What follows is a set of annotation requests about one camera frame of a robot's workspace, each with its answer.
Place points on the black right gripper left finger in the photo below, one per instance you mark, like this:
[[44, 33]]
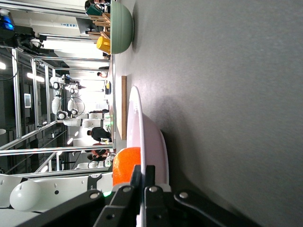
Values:
[[118, 208]]

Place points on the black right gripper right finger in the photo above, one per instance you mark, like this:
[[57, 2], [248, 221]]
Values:
[[161, 208]]

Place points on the orange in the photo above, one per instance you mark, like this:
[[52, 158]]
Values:
[[125, 165]]

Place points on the white round plate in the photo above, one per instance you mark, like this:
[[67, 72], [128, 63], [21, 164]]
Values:
[[151, 142]]

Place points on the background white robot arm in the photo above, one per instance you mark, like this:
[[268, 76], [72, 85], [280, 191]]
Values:
[[56, 104], [71, 105]]

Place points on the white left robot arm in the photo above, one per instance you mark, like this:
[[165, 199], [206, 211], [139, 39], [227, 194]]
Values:
[[47, 191]]

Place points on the person in dark red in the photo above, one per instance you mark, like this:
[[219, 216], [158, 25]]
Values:
[[98, 154]]

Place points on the person in black shirt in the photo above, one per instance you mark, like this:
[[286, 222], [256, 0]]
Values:
[[100, 134]]

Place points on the wooden cutting board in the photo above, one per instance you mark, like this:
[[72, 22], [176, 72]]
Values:
[[123, 108]]

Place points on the yellow and black object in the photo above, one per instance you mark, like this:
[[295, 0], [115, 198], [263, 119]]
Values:
[[108, 86]]

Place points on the person in white shirt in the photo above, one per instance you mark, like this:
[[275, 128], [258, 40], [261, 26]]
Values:
[[103, 75]]

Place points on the yellow cup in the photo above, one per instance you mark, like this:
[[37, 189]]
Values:
[[104, 45]]

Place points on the light green bowl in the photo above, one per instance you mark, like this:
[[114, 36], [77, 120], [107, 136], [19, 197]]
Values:
[[122, 28]]

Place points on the wooden peg rack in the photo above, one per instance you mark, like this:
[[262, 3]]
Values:
[[101, 23]]

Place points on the white wall monitor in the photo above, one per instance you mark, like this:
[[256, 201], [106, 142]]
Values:
[[27, 100]]

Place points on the aluminium frame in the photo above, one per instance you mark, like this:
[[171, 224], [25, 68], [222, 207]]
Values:
[[16, 94]]

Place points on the black camera with blue light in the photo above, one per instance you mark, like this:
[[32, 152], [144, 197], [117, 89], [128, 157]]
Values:
[[7, 23]]

